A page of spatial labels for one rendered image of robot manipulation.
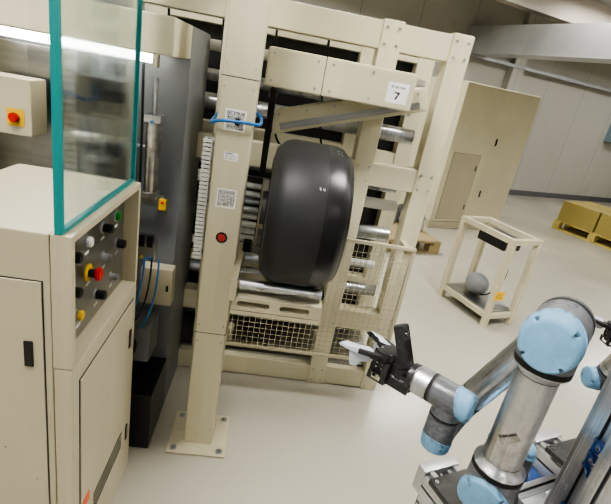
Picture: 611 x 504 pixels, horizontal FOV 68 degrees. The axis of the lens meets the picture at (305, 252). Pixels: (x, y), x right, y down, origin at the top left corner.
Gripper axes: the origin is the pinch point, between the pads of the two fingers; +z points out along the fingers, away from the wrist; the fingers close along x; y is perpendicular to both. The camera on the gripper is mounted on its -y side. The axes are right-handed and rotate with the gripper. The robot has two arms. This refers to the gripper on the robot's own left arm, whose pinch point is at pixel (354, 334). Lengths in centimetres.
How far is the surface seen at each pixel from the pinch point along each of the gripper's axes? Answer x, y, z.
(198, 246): 10, 5, 81
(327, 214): 22.2, -24.3, 34.1
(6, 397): -62, 36, 59
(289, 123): 51, -50, 85
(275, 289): 27, 12, 51
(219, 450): 33, 101, 63
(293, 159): 19, -39, 52
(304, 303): 35, 15, 42
